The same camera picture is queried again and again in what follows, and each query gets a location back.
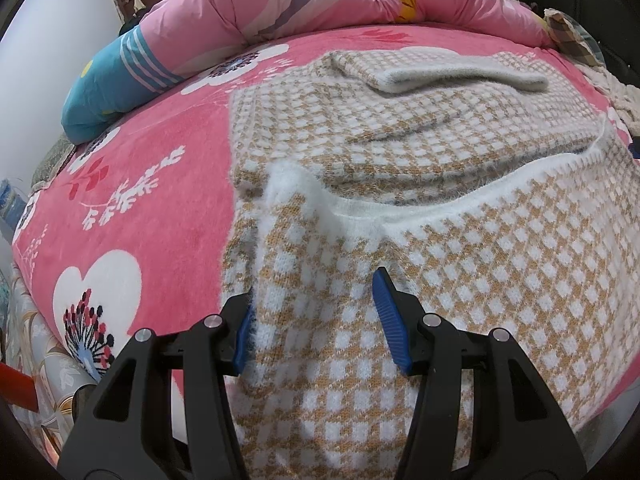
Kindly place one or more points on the green patterned mat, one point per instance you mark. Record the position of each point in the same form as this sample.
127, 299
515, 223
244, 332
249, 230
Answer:
50, 160

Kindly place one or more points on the plaid pillow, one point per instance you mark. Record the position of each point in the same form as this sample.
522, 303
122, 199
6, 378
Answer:
575, 35

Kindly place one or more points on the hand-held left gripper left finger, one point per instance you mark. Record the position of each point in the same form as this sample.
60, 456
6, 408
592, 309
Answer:
245, 340

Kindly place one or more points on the red object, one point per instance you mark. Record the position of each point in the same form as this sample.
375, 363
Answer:
15, 385

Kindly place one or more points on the pink and blue quilt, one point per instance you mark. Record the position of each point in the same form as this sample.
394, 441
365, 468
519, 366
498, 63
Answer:
225, 5

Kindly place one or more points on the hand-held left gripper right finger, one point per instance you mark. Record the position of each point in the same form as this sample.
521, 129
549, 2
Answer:
392, 325

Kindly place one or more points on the beige white checked knit sweater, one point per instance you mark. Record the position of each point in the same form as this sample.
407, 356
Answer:
450, 160

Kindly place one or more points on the blue plastic item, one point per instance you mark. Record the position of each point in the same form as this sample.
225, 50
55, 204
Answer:
10, 200

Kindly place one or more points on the grey floral bed sheet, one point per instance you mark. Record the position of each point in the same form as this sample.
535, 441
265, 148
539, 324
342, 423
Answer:
30, 340

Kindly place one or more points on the dark hanging clothes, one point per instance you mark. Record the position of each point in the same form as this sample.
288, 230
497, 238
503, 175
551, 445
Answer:
130, 24

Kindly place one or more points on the pink floral bed blanket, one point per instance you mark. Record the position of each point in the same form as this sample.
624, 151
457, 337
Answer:
165, 125

